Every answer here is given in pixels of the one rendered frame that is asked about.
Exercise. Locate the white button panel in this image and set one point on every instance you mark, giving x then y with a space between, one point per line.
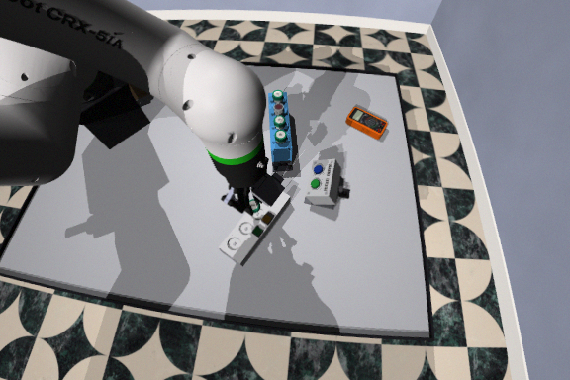
323 184

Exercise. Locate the black table edge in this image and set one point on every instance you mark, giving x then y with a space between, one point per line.
422 236

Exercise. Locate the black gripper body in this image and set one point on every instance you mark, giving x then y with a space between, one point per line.
239 185

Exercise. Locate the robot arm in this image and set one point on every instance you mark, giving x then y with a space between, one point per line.
220 99

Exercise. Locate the orange pocket multimeter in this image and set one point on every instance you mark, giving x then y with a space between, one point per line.
366 122

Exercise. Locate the blue test tube rack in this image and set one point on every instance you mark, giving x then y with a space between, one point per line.
280 152

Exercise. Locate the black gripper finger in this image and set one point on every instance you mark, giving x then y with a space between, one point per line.
264 171
242 204

